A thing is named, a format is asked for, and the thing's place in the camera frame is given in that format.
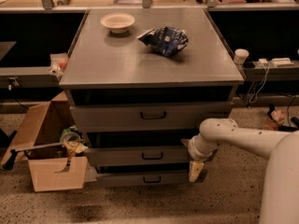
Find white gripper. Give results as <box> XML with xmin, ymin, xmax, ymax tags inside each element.
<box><xmin>180</xmin><ymin>134</ymin><xmax>219</xmax><ymax>182</ymax></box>

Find grey drawer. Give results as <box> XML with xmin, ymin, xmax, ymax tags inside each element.
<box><xmin>96</xmin><ymin>169</ymin><xmax>189</xmax><ymax>187</ymax></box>
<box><xmin>70</xmin><ymin>102</ymin><xmax>233</xmax><ymax>133</ymax></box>
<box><xmin>85</xmin><ymin>145</ymin><xmax>191</xmax><ymax>166</ymax></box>

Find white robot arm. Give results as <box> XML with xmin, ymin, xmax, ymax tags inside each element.
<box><xmin>181</xmin><ymin>119</ymin><xmax>299</xmax><ymax>224</ymax></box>

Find grey top drawer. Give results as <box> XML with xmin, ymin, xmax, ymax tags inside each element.
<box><xmin>70</xmin><ymin>102</ymin><xmax>233</xmax><ymax>133</ymax></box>

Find grey drawer cabinet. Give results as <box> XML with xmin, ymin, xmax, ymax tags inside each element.
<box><xmin>60</xmin><ymin>7</ymin><xmax>243</xmax><ymax>175</ymax></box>

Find grey bottom drawer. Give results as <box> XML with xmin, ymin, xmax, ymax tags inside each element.
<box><xmin>96</xmin><ymin>169</ymin><xmax>189</xmax><ymax>187</ymax></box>

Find open cardboard box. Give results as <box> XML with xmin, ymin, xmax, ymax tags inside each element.
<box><xmin>1</xmin><ymin>91</ymin><xmax>88</xmax><ymax>192</ymax></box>

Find brown bottle on floor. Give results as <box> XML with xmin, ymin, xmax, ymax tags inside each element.
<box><xmin>262</xmin><ymin>104</ymin><xmax>286</xmax><ymax>131</ymax></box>

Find grey side shelf right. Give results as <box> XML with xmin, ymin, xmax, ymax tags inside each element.
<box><xmin>243</xmin><ymin>61</ymin><xmax>299</xmax><ymax>82</ymax></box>

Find grey side shelf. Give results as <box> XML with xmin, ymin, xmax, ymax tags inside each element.
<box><xmin>243</xmin><ymin>61</ymin><xmax>299</xmax><ymax>82</ymax></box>
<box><xmin>0</xmin><ymin>67</ymin><xmax>59</xmax><ymax>89</ymax></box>

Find black office chair base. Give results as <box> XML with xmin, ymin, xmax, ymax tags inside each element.
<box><xmin>278</xmin><ymin>117</ymin><xmax>299</xmax><ymax>132</ymax></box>

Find white cylindrical bottle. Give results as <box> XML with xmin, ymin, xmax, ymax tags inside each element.
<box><xmin>234</xmin><ymin>49</ymin><xmax>249</xmax><ymax>65</ymax></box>

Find blue chip bag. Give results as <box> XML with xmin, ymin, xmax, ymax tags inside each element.
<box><xmin>137</xmin><ymin>26</ymin><xmax>189</xmax><ymax>58</ymax></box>

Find trash inside cardboard box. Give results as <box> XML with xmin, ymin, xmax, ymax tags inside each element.
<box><xmin>59</xmin><ymin>125</ymin><xmax>88</xmax><ymax>158</ymax></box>

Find white power strip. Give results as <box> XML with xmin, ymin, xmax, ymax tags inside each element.
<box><xmin>271</xmin><ymin>58</ymin><xmax>293</xmax><ymax>67</ymax></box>

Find white paper bowl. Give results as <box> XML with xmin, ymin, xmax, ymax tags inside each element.
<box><xmin>101</xmin><ymin>13</ymin><xmax>135</xmax><ymax>34</ymax></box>

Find clear bag with orange item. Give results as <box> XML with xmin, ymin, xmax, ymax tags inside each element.
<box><xmin>47</xmin><ymin>53</ymin><xmax>68</xmax><ymax>77</ymax></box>

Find grey side shelf left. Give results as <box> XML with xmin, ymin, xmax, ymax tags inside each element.
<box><xmin>0</xmin><ymin>67</ymin><xmax>59</xmax><ymax>89</ymax></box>

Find white cables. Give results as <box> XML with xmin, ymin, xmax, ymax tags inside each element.
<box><xmin>247</xmin><ymin>63</ymin><xmax>271</xmax><ymax>105</ymax></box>

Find grabber tool with black handle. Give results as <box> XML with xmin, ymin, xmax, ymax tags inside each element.
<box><xmin>2</xmin><ymin>142</ymin><xmax>63</xmax><ymax>171</ymax></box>

